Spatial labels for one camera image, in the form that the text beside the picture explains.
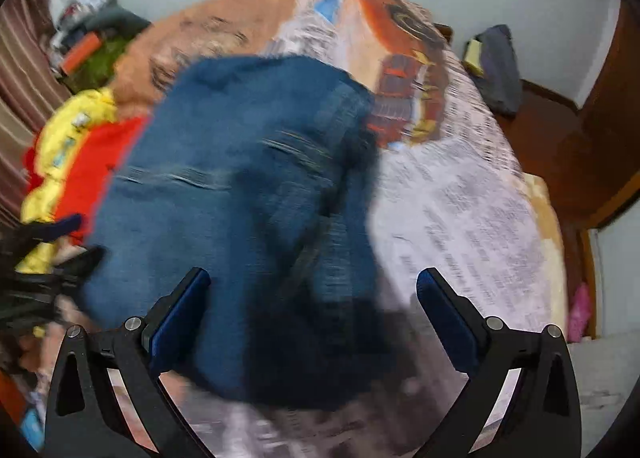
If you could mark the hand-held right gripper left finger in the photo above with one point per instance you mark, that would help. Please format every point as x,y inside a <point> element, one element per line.
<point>177,323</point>

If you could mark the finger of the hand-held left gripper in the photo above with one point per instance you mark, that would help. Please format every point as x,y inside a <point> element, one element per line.
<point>55,229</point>
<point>75,263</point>

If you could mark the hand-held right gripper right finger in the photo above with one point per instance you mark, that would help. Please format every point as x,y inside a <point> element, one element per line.
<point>447,323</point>

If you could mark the blue denim jeans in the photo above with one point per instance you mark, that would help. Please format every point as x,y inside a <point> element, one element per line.
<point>240,188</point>

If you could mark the red cloth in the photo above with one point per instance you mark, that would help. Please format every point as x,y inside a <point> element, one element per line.
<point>100,163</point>

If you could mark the printed blanket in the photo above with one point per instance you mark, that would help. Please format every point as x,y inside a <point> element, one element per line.
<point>450,213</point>

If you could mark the pink plastic item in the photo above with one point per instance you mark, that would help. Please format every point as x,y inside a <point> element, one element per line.
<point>580,313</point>

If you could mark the brown striped curtain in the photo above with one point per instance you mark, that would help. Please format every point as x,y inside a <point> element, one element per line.
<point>20,88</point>

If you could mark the white cabinet with stickers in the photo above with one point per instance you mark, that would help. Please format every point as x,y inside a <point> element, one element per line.
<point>595,388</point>

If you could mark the orange box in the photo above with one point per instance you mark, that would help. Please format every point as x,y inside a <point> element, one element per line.
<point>80,53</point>

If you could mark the grey plush item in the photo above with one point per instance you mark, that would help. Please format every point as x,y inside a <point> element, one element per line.
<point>120,20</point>

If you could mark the grey backpack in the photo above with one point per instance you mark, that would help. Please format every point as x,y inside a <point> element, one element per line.
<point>495,68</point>

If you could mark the wooden door frame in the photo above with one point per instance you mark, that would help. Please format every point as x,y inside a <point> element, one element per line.
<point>610,113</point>

